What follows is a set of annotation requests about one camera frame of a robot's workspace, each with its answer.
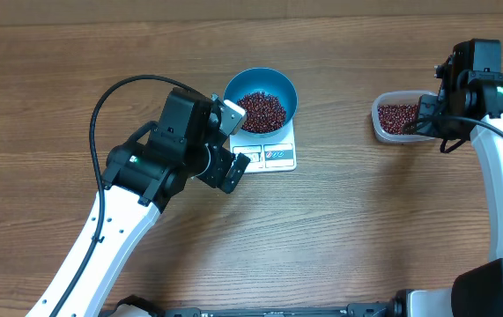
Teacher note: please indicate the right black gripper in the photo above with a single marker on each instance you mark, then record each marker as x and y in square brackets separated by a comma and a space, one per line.
[427, 114]

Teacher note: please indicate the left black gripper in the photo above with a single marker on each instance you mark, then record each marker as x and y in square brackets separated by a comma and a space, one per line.
[221, 165]

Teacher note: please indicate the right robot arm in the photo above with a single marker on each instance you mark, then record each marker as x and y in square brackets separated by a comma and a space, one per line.
[468, 108]

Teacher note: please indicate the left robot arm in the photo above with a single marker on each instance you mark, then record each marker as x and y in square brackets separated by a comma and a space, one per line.
[141, 176]

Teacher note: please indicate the white digital kitchen scale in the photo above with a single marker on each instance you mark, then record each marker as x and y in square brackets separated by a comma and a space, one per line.
[267, 154]

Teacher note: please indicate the red beans in bowl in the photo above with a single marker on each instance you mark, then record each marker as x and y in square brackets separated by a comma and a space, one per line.
[265, 112]

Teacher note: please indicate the blue metal bowl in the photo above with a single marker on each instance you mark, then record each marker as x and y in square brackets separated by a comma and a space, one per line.
[265, 80]

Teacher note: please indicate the clear plastic container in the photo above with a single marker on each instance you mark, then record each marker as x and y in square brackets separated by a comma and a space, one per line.
[397, 98]

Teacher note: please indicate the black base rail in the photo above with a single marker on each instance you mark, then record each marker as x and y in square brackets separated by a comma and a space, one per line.
[273, 312]

